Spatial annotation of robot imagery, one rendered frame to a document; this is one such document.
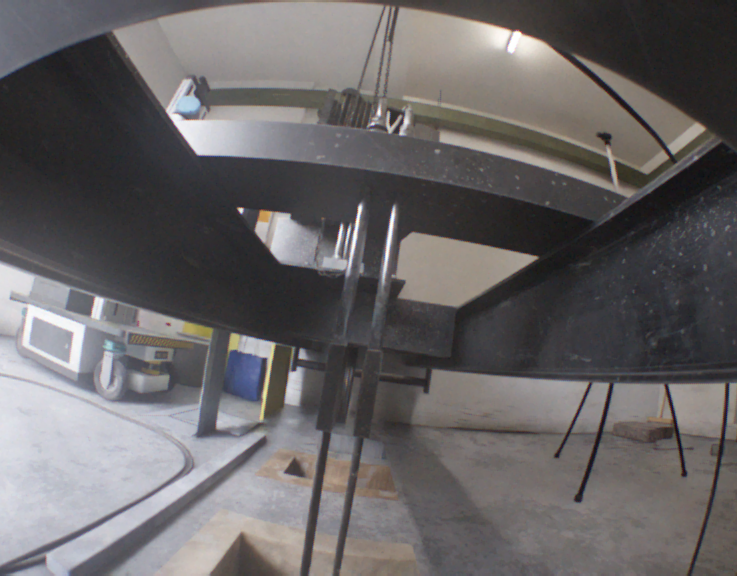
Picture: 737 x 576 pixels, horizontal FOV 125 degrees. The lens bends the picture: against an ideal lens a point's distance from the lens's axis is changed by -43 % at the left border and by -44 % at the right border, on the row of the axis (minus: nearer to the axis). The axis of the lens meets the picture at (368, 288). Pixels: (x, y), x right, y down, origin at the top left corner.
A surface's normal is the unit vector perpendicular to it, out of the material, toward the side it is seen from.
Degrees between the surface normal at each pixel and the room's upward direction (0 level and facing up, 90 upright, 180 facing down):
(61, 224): 90
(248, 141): 90
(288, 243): 90
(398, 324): 90
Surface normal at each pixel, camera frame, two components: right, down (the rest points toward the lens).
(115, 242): 0.99, 0.16
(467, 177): 0.02, -0.21
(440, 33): -0.16, 0.96
